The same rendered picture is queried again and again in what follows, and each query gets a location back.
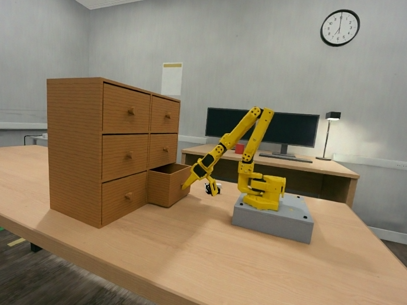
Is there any white eraser with black sleeve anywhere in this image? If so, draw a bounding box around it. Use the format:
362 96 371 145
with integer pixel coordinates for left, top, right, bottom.
204 183 222 188

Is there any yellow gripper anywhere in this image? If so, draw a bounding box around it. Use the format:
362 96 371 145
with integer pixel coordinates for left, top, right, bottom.
182 158 218 197

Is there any brown wooden chest of drawers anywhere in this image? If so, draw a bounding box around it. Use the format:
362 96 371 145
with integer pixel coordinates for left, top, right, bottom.
47 77 181 229

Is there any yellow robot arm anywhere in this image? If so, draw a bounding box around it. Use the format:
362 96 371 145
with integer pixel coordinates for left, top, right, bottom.
200 106 284 211

